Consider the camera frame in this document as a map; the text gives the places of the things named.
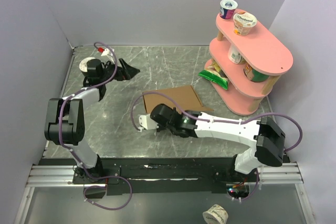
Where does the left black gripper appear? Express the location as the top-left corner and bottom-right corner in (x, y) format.
(100, 58), (140, 84)

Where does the brown cardboard box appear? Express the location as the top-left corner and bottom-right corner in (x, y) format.
(143, 85), (214, 114)

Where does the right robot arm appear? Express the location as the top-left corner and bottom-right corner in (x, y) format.
(139, 104), (285, 182)

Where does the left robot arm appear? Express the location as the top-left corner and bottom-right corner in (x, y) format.
(44, 57), (140, 183)

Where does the black-label yogurt cup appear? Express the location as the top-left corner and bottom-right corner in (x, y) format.
(79, 57), (95, 76)

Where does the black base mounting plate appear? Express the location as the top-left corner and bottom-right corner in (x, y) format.
(28, 157), (297, 196)

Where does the green chips bag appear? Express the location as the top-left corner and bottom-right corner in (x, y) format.
(198, 60), (229, 90)

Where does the white cup middle shelf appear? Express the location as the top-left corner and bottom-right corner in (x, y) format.
(228, 45), (246, 65)

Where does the yogurt cup bottom edge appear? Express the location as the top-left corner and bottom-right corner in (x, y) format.
(202, 204), (228, 224)

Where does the green cup middle shelf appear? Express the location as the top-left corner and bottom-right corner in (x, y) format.
(243, 63), (269, 82)

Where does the pink three-tier shelf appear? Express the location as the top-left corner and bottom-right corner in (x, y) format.
(205, 16), (293, 115)

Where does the orange Chobani yogurt cup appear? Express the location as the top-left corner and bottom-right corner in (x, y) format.
(233, 11), (258, 36)

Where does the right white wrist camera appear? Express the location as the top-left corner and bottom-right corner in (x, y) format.
(139, 114), (159, 132)

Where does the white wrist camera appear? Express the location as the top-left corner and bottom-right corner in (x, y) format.
(98, 47), (114, 57)
(139, 114), (159, 132)

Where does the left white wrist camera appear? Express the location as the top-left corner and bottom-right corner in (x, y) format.
(98, 47), (114, 57)

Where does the aluminium rail frame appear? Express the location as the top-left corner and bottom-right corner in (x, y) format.
(15, 159), (316, 223)

